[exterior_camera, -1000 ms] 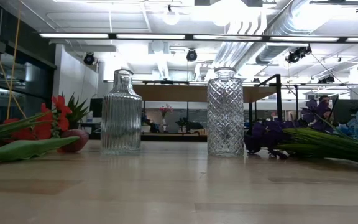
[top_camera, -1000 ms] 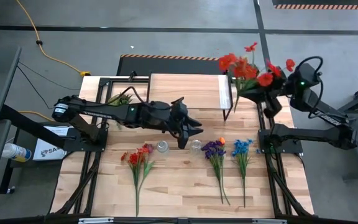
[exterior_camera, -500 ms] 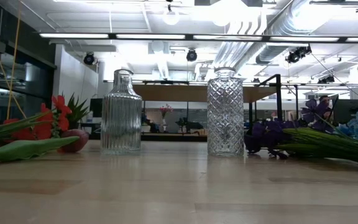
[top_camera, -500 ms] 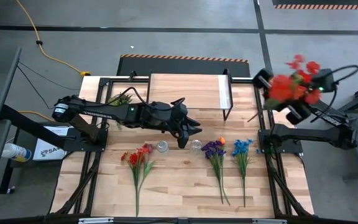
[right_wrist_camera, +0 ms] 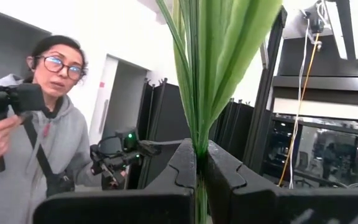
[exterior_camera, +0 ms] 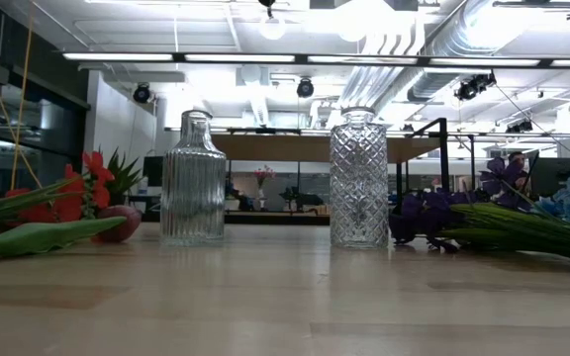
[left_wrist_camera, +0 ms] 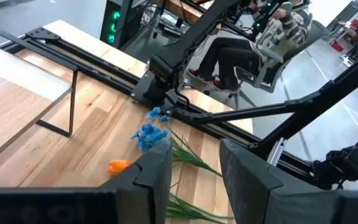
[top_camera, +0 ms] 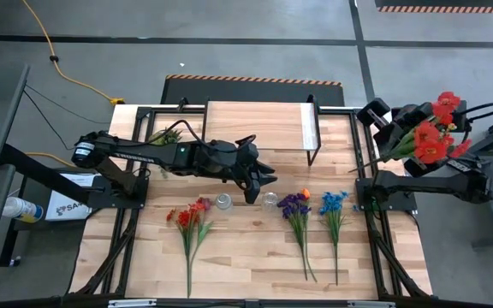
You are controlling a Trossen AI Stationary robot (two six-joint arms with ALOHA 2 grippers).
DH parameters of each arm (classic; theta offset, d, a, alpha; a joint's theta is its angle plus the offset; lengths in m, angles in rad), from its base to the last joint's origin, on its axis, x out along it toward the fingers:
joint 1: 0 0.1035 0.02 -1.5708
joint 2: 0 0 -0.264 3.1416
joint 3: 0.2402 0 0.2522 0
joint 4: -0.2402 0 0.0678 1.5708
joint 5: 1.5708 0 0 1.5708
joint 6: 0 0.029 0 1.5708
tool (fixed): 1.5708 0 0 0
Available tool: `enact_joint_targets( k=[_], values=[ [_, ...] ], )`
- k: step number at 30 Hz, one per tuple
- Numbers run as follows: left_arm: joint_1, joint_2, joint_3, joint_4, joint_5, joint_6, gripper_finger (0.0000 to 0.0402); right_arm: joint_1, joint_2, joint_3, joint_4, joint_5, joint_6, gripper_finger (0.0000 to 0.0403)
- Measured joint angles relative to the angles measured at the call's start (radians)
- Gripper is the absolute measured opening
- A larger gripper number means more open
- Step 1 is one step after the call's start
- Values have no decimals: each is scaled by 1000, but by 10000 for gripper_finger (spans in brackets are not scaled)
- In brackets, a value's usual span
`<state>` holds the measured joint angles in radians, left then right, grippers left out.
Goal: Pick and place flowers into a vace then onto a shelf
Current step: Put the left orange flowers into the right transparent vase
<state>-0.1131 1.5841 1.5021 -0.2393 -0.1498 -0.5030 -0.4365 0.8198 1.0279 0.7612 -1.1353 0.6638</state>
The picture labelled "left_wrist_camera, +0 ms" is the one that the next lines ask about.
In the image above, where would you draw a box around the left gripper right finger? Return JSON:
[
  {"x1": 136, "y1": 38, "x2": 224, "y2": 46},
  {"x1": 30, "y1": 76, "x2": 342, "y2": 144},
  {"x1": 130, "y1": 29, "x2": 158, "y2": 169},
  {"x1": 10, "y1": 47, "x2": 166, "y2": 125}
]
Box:
[{"x1": 219, "y1": 138, "x2": 329, "y2": 224}]

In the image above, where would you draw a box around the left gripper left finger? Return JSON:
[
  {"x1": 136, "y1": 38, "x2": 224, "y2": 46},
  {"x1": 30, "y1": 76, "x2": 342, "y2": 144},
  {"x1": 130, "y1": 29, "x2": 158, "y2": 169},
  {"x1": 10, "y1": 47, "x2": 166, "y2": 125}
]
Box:
[{"x1": 101, "y1": 138, "x2": 173, "y2": 224}]

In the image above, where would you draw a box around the orange artificial tulip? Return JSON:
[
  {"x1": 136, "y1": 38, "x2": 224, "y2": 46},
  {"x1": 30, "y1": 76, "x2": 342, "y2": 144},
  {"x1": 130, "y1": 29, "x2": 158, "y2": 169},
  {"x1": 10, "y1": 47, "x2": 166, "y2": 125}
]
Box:
[{"x1": 108, "y1": 159, "x2": 132, "y2": 177}]

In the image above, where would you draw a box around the blue artificial flower bunch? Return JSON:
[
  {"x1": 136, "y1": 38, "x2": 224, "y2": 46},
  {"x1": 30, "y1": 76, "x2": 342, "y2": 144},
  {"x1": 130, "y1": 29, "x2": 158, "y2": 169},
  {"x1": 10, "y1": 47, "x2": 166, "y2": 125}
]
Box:
[{"x1": 131, "y1": 106, "x2": 226, "y2": 178}]

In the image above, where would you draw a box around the purple artificial flower bunch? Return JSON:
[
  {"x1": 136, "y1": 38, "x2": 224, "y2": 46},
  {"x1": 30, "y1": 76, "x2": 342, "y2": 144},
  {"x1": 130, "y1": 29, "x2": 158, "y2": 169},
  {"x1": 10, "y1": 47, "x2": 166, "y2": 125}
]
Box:
[{"x1": 165, "y1": 192, "x2": 235, "y2": 224}]

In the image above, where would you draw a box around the wooden shelf with black legs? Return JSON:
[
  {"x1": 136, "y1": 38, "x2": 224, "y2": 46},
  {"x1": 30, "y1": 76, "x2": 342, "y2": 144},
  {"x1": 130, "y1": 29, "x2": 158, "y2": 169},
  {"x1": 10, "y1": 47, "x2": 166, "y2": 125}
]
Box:
[{"x1": 0, "y1": 24, "x2": 79, "y2": 170}]

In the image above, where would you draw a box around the grey office chair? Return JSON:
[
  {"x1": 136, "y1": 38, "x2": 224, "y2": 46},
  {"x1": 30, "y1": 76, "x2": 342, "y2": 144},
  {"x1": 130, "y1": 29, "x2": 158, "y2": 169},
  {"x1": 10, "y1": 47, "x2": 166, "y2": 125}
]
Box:
[{"x1": 225, "y1": 18, "x2": 331, "y2": 110}]

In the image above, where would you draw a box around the person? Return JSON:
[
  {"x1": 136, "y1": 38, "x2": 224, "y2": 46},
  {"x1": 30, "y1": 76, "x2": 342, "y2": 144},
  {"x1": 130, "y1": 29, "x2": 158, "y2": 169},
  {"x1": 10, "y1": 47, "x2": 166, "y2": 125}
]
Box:
[{"x1": 187, "y1": 0, "x2": 313, "y2": 94}]

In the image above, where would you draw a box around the black computer tower with LEDs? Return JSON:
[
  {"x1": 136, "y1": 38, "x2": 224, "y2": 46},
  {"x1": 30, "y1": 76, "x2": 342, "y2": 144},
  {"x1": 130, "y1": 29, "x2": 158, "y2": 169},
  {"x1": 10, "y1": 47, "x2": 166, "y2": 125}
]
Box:
[{"x1": 99, "y1": 0, "x2": 136, "y2": 49}]

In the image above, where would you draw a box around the black metal rig frame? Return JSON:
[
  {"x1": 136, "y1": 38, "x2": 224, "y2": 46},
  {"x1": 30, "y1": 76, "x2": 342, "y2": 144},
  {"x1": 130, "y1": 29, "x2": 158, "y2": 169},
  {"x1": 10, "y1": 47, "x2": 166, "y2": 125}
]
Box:
[{"x1": 0, "y1": 26, "x2": 358, "y2": 187}]

